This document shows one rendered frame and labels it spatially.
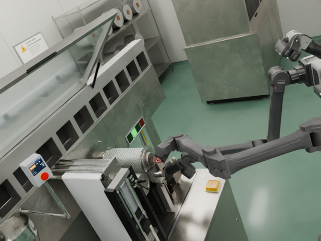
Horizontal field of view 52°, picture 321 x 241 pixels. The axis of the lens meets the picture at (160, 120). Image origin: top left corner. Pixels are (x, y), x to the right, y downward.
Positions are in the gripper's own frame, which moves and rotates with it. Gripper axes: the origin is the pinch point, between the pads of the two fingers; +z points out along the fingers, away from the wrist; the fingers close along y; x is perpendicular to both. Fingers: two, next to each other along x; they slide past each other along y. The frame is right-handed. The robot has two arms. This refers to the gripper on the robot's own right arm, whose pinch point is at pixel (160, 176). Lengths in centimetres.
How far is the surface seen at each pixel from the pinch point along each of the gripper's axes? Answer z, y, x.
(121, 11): 170, 350, 145
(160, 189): -5.5, -11.3, -1.9
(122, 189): -26, -41, 21
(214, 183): -15.4, 10.0, -25.7
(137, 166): -8.3, -12.3, 16.6
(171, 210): 2.7, -11.3, -16.6
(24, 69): -52, -49, 77
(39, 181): -28, -64, 48
